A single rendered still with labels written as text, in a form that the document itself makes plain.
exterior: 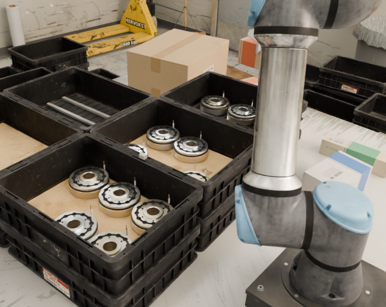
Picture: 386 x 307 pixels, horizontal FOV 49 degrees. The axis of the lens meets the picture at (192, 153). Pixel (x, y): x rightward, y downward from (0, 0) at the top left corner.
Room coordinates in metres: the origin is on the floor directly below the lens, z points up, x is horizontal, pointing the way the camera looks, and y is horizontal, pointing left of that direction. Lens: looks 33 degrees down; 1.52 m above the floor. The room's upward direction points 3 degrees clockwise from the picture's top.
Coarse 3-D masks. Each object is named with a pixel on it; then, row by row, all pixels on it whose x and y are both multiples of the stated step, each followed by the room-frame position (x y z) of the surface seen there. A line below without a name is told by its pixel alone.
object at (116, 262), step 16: (64, 144) 0.93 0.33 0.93; (112, 144) 0.94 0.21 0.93; (32, 160) 0.85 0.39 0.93; (144, 160) 0.88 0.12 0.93; (0, 176) 0.78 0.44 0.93; (176, 176) 0.82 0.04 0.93; (0, 192) 0.73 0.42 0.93; (16, 208) 0.70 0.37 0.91; (32, 208) 0.68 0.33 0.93; (176, 208) 0.71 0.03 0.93; (48, 224) 0.63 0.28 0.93; (160, 224) 0.65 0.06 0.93; (64, 240) 0.61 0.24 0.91; (80, 240) 0.60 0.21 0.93; (144, 240) 0.60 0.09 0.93; (96, 256) 0.56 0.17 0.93; (128, 256) 0.57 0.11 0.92
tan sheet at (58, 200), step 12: (48, 192) 0.85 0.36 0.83; (60, 192) 0.86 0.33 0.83; (36, 204) 0.81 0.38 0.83; (48, 204) 0.81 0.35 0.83; (60, 204) 0.81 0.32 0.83; (72, 204) 0.81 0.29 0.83; (84, 204) 0.82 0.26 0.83; (96, 204) 0.82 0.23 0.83; (96, 216) 0.77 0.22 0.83; (108, 216) 0.78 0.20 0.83; (108, 228) 0.73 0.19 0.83; (120, 228) 0.74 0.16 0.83; (132, 228) 0.74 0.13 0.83; (132, 240) 0.70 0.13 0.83
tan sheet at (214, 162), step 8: (144, 136) 1.16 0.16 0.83; (152, 152) 1.07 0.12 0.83; (160, 152) 1.07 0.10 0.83; (168, 152) 1.08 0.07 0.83; (208, 152) 1.09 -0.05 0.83; (160, 160) 1.03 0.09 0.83; (168, 160) 1.03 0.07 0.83; (176, 160) 1.04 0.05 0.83; (208, 160) 1.04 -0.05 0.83; (216, 160) 1.05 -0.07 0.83; (224, 160) 1.05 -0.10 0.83; (176, 168) 0.99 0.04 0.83; (184, 168) 1.00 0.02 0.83; (192, 168) 1.00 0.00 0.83; (200, 168) 1.00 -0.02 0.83; (208, 168) 1.00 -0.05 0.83; (216, 168) 1.01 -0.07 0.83; (208, 176) 0.96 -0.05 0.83
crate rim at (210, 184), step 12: (132, 108) 1.16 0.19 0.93; (180, 108) 1.18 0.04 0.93; (216, 120) 1.11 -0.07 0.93; (96, 132) 1.00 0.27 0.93; (252, 132) 1.05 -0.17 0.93; (120, 144) 0.95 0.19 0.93; (252, 144) 0.98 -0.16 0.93; (240, 156) 0.92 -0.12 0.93; (168, 168) 0.85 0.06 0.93; (228, 168) 0.86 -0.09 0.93; (192, 180) 0.81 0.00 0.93; (216, 180) 0.82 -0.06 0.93; (204, 192) 0.79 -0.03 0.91
